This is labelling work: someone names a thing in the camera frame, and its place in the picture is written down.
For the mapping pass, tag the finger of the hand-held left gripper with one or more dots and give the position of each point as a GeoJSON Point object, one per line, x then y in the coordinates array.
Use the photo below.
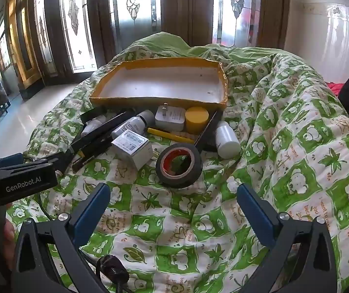
{"type": "Point", "coordinates": [8, 160]}
{"type": "Point", "coordinates": [58, 160]}

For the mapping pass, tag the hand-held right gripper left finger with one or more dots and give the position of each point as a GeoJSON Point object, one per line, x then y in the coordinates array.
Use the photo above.
{"type": "Point", "coordinates": [92, 212]}

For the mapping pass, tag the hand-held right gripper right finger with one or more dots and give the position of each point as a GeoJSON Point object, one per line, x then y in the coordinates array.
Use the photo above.
{"type": "Point", "coordinates": [256, 216]}

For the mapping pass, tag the black pen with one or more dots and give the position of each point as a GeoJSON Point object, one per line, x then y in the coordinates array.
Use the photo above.
{"type": "Point", "coordinates": [92, 148]}
{"type": "Point", "coordinates": [101, 129]}

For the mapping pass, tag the small white bottle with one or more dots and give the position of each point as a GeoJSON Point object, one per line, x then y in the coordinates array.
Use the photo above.
{"type": "Point", "coordinates": [90, 126]}

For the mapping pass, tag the small white labelled box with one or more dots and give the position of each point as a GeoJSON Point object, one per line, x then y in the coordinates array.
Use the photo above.
{"type": "Point", "coordinates": [131, 146]}

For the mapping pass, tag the labelled white bottle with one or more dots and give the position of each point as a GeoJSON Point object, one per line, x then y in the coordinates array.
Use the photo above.
{"type": "Point", "coordinates": [128, 126]}

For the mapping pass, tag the white plastic bottle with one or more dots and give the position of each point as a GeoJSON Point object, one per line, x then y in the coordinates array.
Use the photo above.
{"type": "Point", "coordinates": [227, 142]}

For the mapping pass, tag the red round tin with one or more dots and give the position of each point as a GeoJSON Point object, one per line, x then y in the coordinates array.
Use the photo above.
{"type": "Point", "coordinates": [174, 183]}

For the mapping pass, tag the yellow pen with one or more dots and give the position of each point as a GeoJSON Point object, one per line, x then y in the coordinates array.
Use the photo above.
{"type": "Point", "coordinates": [162, 133]}

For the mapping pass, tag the yellow cylinder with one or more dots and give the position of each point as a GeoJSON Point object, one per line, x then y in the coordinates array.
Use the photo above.
{"type": "Point", "coordinates": [196, 120]}

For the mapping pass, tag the white charger adapter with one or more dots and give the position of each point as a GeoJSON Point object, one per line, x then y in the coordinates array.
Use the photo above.
{"type": "Point", "coordinates": [171, 119]}

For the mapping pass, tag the yellow-edged cardboard box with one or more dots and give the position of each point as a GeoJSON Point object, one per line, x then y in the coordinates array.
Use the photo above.
{"type": "Point", "coordinates": [162, 82]}

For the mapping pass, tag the person's left hand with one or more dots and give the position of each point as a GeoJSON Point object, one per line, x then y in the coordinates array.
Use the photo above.
{"type": "Point", "coordinates": [9, 232]}

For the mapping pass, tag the green printed blanket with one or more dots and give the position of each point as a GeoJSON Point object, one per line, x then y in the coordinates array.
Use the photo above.
{"type": "Point", "coordinates": [284, 128]}

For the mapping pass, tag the yellow-framed wooden doors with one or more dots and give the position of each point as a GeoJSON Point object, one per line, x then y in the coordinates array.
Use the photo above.
{"type": "Point", "coordinates": [21, 36]}

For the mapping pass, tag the red cloth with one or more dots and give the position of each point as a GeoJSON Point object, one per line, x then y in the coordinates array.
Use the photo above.
{"type": "Point", "coordinates": [334, 87]}

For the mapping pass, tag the wooden patterned-glass doors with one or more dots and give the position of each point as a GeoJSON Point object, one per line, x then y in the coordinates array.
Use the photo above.
{"type": "Point", "coordinates": [177, 6]}

